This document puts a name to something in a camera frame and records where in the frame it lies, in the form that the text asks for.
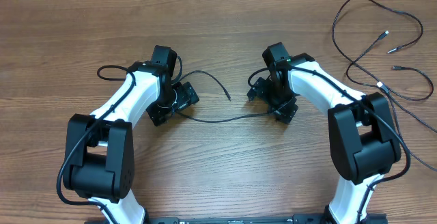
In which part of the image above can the thin black cable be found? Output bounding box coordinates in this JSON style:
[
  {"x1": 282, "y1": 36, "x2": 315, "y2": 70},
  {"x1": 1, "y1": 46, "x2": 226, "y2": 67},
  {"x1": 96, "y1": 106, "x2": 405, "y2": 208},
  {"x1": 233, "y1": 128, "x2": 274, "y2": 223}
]
[
  {"x1": 330, "y1": 0, "x2": 435, "y2": 102},
  {"x1": 172, "y1": 69, "x2": 274, "y2": 124}
]

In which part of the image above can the thick black usb cable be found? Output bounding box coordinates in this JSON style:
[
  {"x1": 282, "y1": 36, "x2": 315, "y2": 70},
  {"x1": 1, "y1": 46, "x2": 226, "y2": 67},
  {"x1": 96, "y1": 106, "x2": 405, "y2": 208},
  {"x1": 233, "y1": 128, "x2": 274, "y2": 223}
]
[{"x1": 344, "y1": 30, "x2": 437, "y2": 173}]

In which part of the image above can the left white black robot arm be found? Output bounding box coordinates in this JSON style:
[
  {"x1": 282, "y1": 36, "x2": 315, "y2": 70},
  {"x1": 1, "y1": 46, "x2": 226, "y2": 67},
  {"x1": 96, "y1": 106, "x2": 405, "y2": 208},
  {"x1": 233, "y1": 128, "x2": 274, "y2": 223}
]
[{"x1": 56, "y1": 45, "x2": 199, "y2": 223}]

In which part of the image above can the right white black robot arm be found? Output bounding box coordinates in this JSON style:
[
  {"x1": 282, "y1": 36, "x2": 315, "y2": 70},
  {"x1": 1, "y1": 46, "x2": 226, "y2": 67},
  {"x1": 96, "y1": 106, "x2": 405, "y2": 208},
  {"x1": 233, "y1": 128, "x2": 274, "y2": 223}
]
[{"x1": 247, "y1": 42, "x2": 401, "y2": 223}]

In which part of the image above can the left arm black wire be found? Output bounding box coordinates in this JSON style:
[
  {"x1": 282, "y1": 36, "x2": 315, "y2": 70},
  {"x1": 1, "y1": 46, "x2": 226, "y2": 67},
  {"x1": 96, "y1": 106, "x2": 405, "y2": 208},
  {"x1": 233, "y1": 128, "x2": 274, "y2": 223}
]
[{"x1": 56, "y1": 64, "x2": 137, "y2": 224}]

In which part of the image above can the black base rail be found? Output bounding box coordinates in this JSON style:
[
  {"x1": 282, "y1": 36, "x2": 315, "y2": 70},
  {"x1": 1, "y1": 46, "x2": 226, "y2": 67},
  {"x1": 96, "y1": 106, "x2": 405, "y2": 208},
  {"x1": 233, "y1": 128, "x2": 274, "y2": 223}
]
[{"x1": 146, "y1": 212, "x2": 389, "y2": 224}]

